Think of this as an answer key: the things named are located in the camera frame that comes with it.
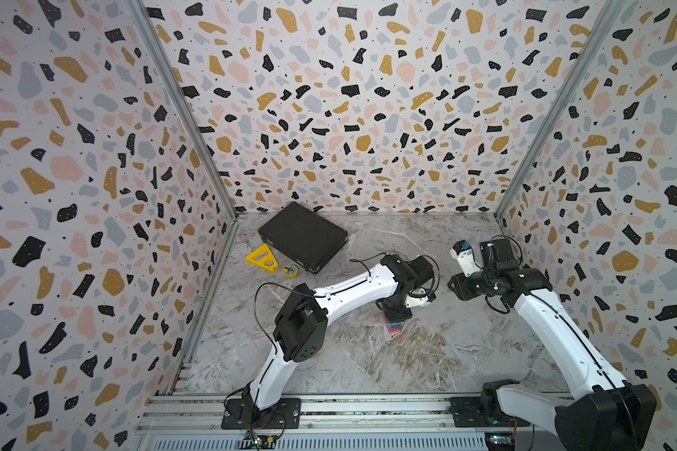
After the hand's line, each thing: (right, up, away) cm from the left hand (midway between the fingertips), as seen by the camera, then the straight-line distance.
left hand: (398, 313), depth 83 cm
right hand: (+17, +10, -2) cm, 19 cm away
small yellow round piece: (-37, +10, +20) cm, 43 cm away
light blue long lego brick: (0, -5, +5) cm, 7 cm away
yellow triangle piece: (-48, +15, +24) cm, 55 cm away
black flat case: (-33, +23, +25) cm, 47 cm away
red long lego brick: (-1, -6, +4) cm, 8 cm away
